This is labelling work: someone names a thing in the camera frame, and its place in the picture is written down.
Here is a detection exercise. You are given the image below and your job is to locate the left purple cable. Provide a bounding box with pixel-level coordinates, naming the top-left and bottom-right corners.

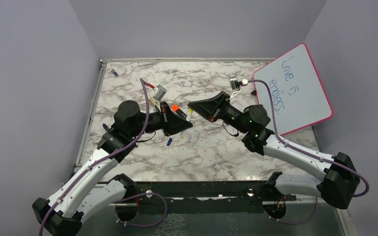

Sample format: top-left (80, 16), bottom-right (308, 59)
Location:
top-left (39, 78), bottom-right (168, 236)

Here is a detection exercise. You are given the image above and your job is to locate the blue cap far corner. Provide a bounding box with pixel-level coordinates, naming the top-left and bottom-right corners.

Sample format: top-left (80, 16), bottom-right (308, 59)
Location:
top-left (111, 69), bottom-right (119, 77)

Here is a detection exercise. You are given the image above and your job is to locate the white yellow highlighter pen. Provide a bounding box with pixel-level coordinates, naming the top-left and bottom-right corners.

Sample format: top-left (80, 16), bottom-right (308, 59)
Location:
top-left (186, 109), bottom-right (193, 121)

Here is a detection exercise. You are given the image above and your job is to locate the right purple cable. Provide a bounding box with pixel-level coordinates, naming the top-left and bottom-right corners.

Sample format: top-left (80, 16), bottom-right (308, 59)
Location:
top-left (247, 79), bottom-right (370, 226)

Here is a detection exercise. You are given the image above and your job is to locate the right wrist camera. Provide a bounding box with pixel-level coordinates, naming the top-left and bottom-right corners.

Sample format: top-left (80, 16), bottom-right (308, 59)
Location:
top-left (229, 77), bottom-right (249, 99)

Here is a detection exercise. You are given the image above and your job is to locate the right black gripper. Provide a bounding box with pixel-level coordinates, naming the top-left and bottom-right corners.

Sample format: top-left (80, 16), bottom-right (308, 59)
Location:
top-left (187, 92), bottom-right (249, 135)

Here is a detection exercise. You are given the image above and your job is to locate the dark blue cap near edge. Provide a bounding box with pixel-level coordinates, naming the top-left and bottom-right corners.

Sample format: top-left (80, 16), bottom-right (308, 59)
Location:
top-left (102, 123), bottom-right (110, 131)

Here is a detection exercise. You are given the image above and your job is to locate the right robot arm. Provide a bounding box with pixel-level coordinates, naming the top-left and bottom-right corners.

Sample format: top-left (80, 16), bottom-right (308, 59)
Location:
top-left (188, 91), bottom-right (361, 209)

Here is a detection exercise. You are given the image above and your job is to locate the pink framed whiteboard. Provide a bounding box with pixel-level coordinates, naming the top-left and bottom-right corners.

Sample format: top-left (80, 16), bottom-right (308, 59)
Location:
top-left (252, 43), bottom-right (334, 135)

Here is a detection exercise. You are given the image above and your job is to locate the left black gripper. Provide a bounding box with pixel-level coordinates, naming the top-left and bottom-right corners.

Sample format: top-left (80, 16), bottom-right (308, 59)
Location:
top-left (129, 100), bottom-right (192, 137)

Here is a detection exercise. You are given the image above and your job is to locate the orange capped black highlighter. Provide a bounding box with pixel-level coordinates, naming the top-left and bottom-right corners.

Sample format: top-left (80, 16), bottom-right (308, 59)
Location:
top-left (171, 104), bottom-right (187, 119)

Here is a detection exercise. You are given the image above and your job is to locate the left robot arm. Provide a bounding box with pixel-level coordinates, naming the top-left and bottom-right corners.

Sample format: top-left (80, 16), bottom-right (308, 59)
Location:
top-left (32, 100), bottom-right (193, 236)

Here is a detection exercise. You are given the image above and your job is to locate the purple cable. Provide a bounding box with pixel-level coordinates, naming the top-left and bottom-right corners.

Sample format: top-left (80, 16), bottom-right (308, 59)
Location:
top-left (247, 79), bottom-right (370, 226)
top-left (39, 78), bottom-right (168, 236)

